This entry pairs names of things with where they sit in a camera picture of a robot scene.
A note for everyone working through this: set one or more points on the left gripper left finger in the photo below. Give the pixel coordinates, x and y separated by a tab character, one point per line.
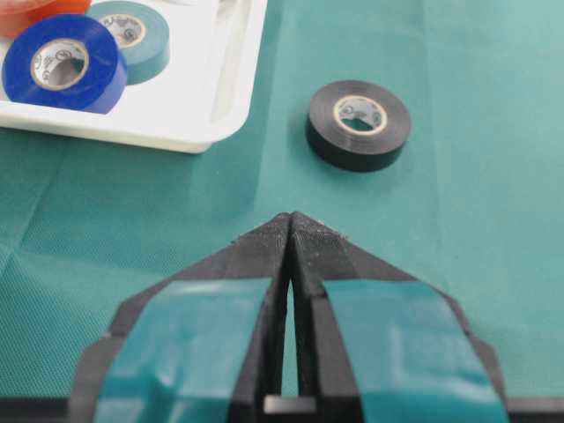
205	345

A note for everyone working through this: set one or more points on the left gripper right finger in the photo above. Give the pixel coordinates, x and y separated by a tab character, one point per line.
375	344

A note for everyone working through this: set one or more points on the black tape roll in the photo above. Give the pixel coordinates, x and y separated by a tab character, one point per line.
357	126

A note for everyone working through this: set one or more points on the green tape roll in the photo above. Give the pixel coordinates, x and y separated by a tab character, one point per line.
141	34

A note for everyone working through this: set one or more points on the blue tape roll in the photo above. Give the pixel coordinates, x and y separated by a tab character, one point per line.
33	56

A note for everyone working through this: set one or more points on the red tape roll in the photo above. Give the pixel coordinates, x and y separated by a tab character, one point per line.
16	16

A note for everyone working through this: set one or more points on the green table cloth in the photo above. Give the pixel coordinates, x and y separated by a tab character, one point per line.
474	203

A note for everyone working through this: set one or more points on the white rectangular plastic tray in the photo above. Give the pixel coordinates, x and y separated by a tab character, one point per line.
201	97

